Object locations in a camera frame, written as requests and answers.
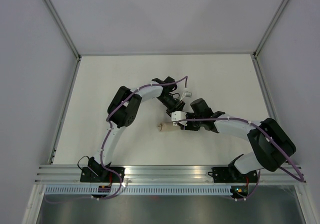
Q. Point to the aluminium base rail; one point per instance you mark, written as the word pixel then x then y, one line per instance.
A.
pixel 159 175

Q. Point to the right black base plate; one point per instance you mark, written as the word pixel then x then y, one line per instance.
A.
pixel 222 175

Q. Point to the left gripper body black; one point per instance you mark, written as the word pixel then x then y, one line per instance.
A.
pixel 176 106

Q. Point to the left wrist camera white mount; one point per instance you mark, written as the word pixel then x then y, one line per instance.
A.
pixel 186 94

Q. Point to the aluminium frame post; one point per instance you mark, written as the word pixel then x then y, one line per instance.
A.
pixel 277 15
pixel 59 23

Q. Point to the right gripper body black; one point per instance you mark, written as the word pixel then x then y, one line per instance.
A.
pixel 193 125

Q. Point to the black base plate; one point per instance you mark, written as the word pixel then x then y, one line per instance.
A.
pixel 115 174
pixel 222 175

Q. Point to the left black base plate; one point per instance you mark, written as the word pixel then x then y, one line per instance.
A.
pixel 115 174

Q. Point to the white slotted cable duct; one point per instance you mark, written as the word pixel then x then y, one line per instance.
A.
pixel 152 190

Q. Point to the left aluminium frame post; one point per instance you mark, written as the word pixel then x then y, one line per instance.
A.
pixel 59 23

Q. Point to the right aluminium frame post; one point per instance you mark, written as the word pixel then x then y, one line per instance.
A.
pixel 277 15

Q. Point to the back aluminium frame bar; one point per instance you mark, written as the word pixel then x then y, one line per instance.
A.
pixel 168 53

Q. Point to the right aluminium side rail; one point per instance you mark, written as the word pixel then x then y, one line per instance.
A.
pixel 271 104

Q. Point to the beige cloth napkin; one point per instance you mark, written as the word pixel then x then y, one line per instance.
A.
pixel 167 127

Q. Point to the aluminium side rail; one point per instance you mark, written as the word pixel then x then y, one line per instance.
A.
pixel 271 104
pixel 57 133

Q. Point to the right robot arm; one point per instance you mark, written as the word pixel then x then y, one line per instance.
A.
pixel 222 123

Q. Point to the left aluminium side rail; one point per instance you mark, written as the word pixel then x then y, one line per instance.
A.
pixel 57 133

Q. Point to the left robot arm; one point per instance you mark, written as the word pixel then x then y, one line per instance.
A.
pixel 122 111

